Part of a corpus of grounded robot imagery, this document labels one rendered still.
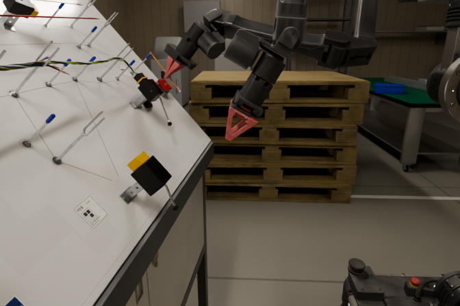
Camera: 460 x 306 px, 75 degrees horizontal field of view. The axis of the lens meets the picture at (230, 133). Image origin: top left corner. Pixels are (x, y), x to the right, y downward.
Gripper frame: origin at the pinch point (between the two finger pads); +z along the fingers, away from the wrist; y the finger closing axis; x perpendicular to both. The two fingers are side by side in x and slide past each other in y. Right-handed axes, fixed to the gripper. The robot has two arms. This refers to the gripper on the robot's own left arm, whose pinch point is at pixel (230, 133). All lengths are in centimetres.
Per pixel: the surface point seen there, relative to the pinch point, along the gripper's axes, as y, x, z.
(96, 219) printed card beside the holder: 19.6, -15.1, 21.1
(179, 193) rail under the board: -5.3, -3.0, 22.9
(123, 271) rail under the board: 24.3, -6.2, 24.4
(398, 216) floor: -139, 157, 32
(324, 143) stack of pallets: -158, 84, 14
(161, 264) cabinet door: -0.6, 2.4, 41.8
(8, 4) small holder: -2, -56, -1
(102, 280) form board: 28.0, -8.6, 24.2
